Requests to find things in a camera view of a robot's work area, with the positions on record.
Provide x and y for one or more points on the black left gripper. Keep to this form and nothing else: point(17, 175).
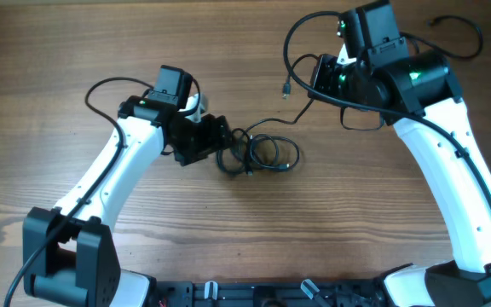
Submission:
point(215, 139)

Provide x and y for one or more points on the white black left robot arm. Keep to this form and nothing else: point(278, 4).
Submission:
point(69, 256)

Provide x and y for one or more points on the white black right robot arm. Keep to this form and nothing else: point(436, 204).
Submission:
point(420, 98)

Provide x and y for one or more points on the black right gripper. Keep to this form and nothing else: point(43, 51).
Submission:
point(326, 66)

